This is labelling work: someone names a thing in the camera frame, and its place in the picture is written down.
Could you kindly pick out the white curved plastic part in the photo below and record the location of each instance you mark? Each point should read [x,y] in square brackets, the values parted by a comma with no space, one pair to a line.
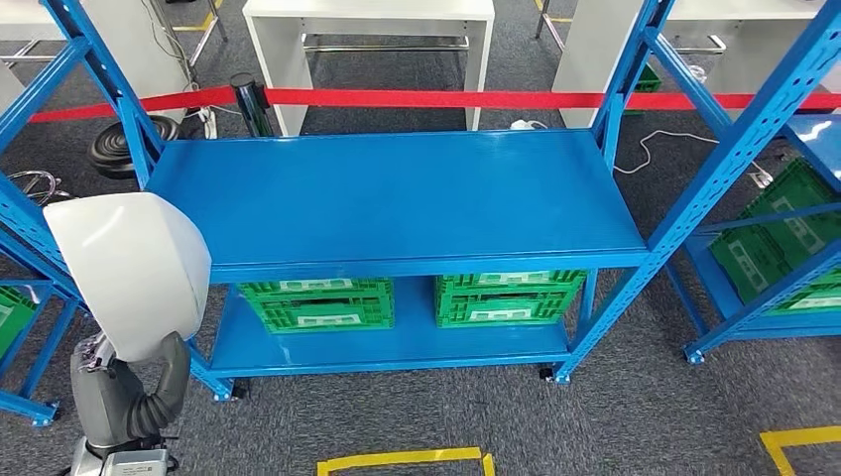
[125,276]

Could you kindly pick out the wide blue steel rack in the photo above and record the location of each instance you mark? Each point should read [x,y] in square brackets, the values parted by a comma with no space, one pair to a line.
[394,197]

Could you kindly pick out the open green plastic crate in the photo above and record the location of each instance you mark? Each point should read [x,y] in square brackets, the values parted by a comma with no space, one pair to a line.
[13,322]
[775,243]

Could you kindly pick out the yellow floor tape square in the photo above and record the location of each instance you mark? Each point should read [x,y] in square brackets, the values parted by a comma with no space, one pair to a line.
[401,458]

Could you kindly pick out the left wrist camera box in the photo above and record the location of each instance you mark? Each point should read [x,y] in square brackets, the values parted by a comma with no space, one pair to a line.
[134,463]

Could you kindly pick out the red barrier belt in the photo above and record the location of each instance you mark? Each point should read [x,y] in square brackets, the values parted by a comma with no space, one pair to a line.
[427,98]

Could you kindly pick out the black stool chrome base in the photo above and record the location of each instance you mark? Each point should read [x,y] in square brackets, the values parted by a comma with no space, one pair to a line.
[128,148]
[39,184]

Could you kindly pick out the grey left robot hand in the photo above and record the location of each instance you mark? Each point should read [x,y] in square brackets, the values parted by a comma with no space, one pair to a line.
[105,401]

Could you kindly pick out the black stanchion post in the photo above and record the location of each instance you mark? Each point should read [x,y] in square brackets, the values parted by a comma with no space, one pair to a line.
[253,105]

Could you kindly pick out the blue rack holding hubcap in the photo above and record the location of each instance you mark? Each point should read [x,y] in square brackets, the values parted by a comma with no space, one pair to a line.
[26,407]

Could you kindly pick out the white table with rail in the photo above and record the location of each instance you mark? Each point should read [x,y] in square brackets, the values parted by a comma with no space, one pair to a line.
[368,8]

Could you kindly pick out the white power strip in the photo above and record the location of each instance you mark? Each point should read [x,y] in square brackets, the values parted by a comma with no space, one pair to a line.
[525,124]
[209,121]

